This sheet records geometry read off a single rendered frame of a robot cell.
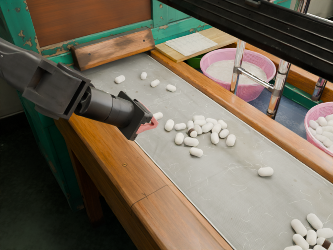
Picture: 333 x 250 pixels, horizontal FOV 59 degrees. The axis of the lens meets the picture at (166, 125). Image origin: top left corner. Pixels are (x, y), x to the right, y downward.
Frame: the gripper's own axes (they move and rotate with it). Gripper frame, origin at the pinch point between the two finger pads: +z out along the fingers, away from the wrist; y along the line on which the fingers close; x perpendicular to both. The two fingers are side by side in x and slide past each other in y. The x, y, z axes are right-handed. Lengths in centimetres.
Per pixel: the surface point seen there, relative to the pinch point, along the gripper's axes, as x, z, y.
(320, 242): -0.7, 17.4, -36.8
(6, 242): 96, 18, 55
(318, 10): -130, 247, 123
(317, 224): -2.7, 19.3, -34.2
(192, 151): 2.3, 13.1, -4.0
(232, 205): 4.9, 12.8, -20.6
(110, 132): 10.7, 1.4, 13.4
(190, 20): -31, 39, 50
